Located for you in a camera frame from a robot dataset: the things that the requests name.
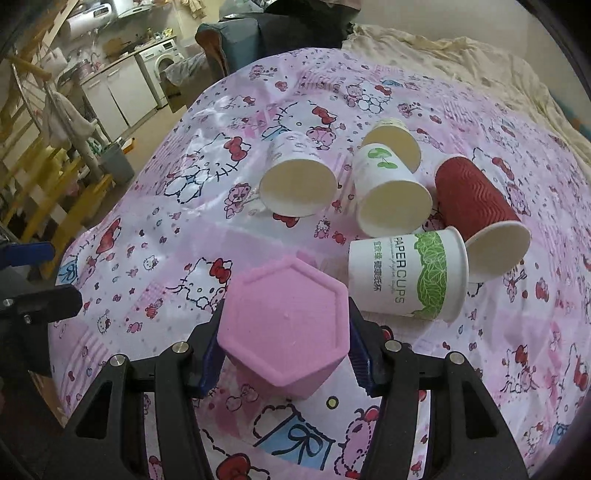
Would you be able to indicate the white cup with yellow rim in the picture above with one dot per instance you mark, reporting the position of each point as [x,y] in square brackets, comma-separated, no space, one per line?
[395,138]

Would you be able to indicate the red corrugated paper cup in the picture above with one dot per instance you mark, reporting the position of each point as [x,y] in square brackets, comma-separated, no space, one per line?
[471,198]

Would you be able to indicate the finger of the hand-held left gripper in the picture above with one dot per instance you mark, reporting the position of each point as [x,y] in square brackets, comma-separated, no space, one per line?
[51,300]
[27,253]

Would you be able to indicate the yellow wooden stairs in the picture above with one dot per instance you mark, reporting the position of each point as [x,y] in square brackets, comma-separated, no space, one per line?
[51,198]

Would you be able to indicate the white cup with green leaf band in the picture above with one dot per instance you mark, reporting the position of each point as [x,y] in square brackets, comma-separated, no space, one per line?
[401,272]

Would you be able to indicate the white kitchen cabinet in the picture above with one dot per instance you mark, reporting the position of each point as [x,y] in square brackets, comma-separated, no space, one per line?
[120,94]

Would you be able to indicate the white washing machine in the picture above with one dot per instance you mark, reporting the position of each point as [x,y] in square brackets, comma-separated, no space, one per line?
[161,64]

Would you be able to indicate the white cup with green dots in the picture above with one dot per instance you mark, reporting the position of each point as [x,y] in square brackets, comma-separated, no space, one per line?
[392,198]

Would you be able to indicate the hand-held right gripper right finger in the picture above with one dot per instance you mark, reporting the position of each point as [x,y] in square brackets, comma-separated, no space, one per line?
[362,364]

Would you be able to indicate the plain white paper cup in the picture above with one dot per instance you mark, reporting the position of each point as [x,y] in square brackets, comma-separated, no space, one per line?
[298,184]

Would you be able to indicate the beige bed sheet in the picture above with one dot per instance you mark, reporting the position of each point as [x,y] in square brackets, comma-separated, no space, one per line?
[461,60]

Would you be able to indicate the hanging white cloth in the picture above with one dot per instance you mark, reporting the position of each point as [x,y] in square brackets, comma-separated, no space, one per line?
[69,120]

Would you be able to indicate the pink hexagonal block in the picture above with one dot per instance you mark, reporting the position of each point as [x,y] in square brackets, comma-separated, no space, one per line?
[281,323]

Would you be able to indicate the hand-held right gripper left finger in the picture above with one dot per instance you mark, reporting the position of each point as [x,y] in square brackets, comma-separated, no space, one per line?
[208,369]

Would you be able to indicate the grey bin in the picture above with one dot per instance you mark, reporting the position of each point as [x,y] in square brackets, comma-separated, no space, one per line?
[117,164]

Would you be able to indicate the dark armchair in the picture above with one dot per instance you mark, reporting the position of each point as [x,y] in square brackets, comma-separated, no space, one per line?
[258,39]

